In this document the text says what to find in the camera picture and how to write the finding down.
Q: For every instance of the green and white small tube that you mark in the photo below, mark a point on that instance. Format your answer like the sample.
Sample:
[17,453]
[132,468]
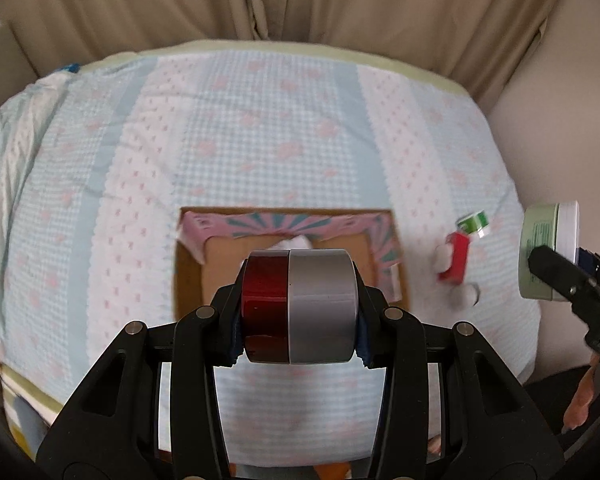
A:
[473,223]

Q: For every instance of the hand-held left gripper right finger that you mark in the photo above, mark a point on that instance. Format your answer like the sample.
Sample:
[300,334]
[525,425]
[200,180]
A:
[363,342]

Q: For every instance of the checkered blue pink blanket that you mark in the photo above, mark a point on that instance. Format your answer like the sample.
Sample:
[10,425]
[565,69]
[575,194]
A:
[230,150]

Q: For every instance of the white object in box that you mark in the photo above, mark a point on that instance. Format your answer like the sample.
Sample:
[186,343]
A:
[294,243]

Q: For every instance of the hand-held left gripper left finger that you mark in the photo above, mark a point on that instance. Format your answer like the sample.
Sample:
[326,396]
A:
[237,341]

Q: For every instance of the cardboard box with pink flaps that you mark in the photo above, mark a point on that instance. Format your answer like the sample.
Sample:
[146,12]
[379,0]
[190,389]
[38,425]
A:
[380,255]

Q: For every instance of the person's right hand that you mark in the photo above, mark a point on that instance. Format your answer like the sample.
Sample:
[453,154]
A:
[580,400]

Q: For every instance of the white round cap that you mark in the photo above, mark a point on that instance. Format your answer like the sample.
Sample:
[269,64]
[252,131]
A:
[467,295]

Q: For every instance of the blue cloth tag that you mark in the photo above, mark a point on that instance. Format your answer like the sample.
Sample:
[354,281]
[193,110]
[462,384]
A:
[72,67]

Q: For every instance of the pale green bed sheet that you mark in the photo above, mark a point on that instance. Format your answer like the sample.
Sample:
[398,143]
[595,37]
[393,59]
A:
[420,72]

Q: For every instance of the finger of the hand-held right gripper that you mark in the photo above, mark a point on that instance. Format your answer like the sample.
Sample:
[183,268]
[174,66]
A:
[555,267]
[586,260]

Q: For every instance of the pale green jar white lid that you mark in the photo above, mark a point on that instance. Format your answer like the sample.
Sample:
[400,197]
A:
[542,230]

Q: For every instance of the beige curtain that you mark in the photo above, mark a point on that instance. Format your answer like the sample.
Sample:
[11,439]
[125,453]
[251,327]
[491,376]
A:
[300,0]

